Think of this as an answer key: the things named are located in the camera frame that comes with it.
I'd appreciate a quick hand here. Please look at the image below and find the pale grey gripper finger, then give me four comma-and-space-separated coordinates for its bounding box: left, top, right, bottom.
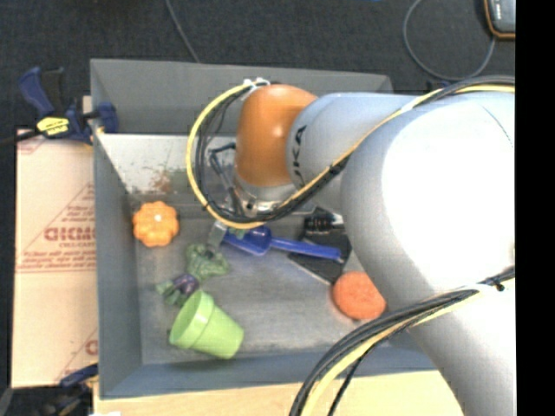
206, 222, 228, 255

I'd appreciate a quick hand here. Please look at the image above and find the green and purple toy figure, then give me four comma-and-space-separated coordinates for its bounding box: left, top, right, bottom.
155, 243, 232, 308

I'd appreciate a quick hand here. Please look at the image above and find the blue plastic scoop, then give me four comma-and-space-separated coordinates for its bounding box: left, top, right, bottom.
219, 224, 347, 263

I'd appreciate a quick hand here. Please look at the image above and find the orange toy pumpkin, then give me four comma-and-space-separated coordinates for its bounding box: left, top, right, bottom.
132, 200, 180, 249

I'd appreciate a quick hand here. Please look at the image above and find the grey metal bin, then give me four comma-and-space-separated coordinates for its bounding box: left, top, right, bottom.
89, 58, 440, 400

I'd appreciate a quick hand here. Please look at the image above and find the light green plastic pot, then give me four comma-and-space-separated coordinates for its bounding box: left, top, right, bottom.
167, 289, 245, 361

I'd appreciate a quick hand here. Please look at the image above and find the black flat block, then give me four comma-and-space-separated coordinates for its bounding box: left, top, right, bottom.
287, 205, 354, 286

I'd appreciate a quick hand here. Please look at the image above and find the orange round sponge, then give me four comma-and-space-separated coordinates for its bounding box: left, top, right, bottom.
330, 270, 388, 322

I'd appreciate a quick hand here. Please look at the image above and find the brown cardboard board red print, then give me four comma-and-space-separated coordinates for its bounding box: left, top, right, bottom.
10, 128, 101, 389

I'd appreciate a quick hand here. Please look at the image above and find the black cylinder on white bracket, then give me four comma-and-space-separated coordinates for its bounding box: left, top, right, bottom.
302, 212, 346, 235

